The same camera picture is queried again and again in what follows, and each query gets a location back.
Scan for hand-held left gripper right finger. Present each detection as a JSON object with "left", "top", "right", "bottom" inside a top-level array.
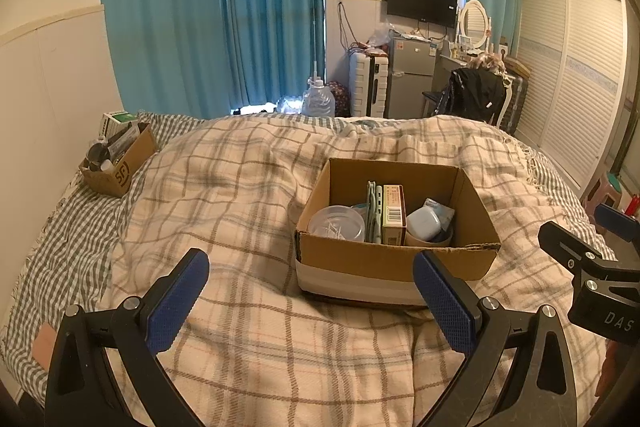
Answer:
[{"left": 412, "top": 249, "right": 583, "bottom": 427}]

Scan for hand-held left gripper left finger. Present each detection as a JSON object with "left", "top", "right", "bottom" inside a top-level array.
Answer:
[{"left": 45, "top": 248, "right": 211, "bottom": 427}]

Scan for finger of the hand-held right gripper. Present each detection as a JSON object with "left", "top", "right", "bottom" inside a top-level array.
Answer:
[
  {"left": 595, "top": 203, "right": 640, "bottom": 243},
  {"left": 538, "top": 221, "right": 640, "bottom": 284}
]

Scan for grey tape roll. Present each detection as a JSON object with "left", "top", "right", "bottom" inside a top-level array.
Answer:
[{"left": 404, "top": 227, "right": 455, "bottom": 249}]

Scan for large cardboard box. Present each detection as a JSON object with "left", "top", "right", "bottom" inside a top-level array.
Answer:
[{"left": 294, "top": 157, "right": 502, "bottom": 305}]

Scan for white rounded case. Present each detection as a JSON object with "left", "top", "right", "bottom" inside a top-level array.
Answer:
[{"left": 406, "top": 209, "right": 442, "bottom": 242}]

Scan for teal white packet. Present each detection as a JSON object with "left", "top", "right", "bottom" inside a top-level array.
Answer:
[{"left": 424, "top": 199, "right": 455, "bottom": 233}]

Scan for brown medicine box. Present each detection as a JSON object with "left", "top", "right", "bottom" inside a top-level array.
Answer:
[{"left": 381, "top": 185, "right": 407, "bottom": 246}]

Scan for teal plastic hanger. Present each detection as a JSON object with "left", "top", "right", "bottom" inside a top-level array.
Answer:
[{"left": 366, "top": 180, "right": 385, "bottom": 244}]

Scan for clear round plastic container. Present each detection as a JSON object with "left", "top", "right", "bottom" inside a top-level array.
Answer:
[{"left": 306, "top": 205, "right": 367, "bottom": 243}]

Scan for person's right hand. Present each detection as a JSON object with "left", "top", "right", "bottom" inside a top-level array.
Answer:
[{"left": 597, "top": 341, "right": 621, "bottom": 408}]

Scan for pink plastic stool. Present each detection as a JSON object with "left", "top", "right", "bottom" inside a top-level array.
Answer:
[{"left": 582, "top": 172, "right": 626, "bottom": 223}]

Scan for beige plaid blanket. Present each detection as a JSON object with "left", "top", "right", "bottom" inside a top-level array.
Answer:
[{"left": 100, "top": 114, "right": 621, "bottom": 427}]

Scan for green checkered bed sheet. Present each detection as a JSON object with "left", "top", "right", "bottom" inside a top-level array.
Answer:
[{"left": 0, "top": 111, "right": 618, "bottom": 403}]

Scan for small printed cardboard box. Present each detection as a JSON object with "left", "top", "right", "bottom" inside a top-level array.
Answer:
[{"left": 79, "top": 122, "right": 158, "bottom": 198}]

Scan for white louvred wardrobe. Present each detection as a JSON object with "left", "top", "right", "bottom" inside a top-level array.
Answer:
[{"left": 510, "top": 0, "right": 628, "bottom": 202}]

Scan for dark brown suitcase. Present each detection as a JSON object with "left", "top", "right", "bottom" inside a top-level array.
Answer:
[{"left": 500, "top": 62, "right": 531, "bottom": 135}]

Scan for white chair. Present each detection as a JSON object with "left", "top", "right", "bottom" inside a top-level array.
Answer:
[{"left": 492, "top": 74, "right": 516, "bottom": 128}]

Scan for black jacket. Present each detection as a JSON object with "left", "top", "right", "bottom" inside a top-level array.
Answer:
[{"left": 440, "top": 68, "right": 507, "bottom": 124}]

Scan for green white carton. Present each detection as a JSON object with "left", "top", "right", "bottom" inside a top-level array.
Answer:
[{"left": 102, "top": 111, "right": 138, "bottom": 135}]

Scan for grey dressing table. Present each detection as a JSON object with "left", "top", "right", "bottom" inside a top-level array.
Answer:
[{"left": 432, "top": 52, "right": 471, "bottom": 100}]

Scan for grey refrigerator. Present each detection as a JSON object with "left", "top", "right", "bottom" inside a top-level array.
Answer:
[{"left": 385, "top": 36, "right": 443, "bottom": 118}]

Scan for white ribbed suitcase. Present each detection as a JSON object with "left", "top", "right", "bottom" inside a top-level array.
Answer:
[{"left": 349, "top": 52, "right": 391, "bottom": 118}]

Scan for floral bag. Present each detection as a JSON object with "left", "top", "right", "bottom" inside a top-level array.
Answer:
[{"left": 327, "top": 81, "right": 351, "bottom": 118}]

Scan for clear water jug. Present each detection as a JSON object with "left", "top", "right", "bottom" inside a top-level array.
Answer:
[{"left": 301, "top": 77, "right": 335, "bottom": 116}]

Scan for white oval mirror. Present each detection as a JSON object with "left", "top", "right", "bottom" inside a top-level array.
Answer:
[{"left": 457, "top": 0, "right": 493, "bottom": 52}]

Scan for clear plastic bag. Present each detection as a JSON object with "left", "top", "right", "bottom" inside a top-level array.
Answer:
[{"left": 367, "top": 22, "right": 401, "bottom": 48}]

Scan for thin white pole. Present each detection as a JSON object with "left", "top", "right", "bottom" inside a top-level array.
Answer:
[{"left": 310, "top": 0, "right": 321, "bottom": 80}]

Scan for wide blue curtain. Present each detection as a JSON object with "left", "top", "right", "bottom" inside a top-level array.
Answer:
[
  {"left": 217, "top": 0, "right": 326, "bottom": 112},
  {"left": 100, "top": 0, "right": 228, "bottom": 118}
]

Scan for black wall cable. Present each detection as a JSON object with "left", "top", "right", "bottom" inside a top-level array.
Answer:
[{"left": 337, "top": 2, "right": 361, "bottom": 50}]

